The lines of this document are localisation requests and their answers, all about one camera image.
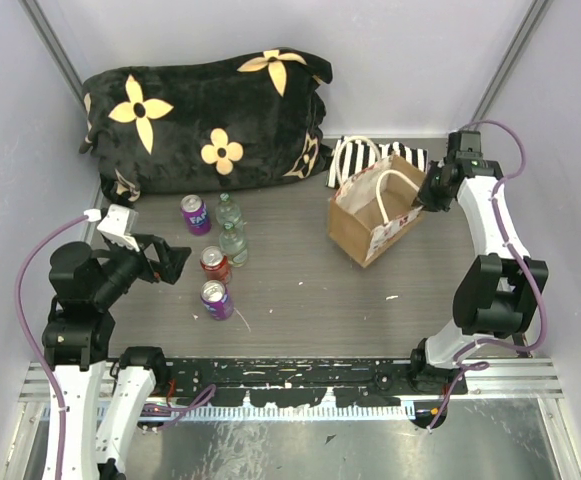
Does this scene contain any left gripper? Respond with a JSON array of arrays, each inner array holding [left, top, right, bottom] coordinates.
[[93, 231, 191, 306]]

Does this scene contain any cat print canvas bag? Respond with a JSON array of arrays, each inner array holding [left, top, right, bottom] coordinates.
[[327, 136, 427, 268]]

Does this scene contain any clear bottle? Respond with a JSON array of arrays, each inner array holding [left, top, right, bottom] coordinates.
[[219, 222, 248, 267], [215, 192, 244, 230]]

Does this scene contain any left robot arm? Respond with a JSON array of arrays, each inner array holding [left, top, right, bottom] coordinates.
[[42, 234, 192, 479]]

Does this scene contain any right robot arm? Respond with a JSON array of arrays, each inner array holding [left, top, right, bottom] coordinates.
[[408, 129, 549, 394]]

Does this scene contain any red soda can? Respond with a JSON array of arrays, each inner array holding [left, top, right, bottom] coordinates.
[[200, 246, 232, 284]]

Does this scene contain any purple soda can front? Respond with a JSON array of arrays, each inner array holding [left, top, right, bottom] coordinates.
[[200, 280, 234, 320]]

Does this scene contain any purple soda can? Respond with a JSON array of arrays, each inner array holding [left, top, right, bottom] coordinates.
[[200, 280, 234, 320], [180, 194, 211, 236]]

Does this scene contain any purple soda can rear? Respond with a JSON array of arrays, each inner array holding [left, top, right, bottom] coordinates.
[[180, 194, 211, 236]]

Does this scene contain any clear bottle front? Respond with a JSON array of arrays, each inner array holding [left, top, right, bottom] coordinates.
[[219, 222, 248, 267]]

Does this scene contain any black white striped cloth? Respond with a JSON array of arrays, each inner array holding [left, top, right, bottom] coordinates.
[[325, 136, 429, 189]]

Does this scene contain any black floral plush blanket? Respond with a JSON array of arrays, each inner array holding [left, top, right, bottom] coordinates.
[[80, 48, 333, 206]]

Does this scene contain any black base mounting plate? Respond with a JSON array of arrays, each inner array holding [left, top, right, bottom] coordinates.
[[152, 358, 456, 408]]

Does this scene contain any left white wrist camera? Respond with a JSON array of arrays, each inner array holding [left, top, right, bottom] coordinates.
[[83, 204, 140, 252]]

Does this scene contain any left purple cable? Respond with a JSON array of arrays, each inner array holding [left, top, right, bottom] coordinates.
[[14, 212, 217, 480]]

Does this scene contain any purple cable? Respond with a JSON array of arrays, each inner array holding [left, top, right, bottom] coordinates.
[[14, 212, 217, 480], [427, 119, 549, 432]]

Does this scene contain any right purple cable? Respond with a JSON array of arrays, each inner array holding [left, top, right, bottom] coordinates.
[[427, 119, 549, 432]]

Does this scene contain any aluminium rail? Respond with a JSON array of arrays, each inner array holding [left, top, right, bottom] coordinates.
[[18, 358, 564, 401]]

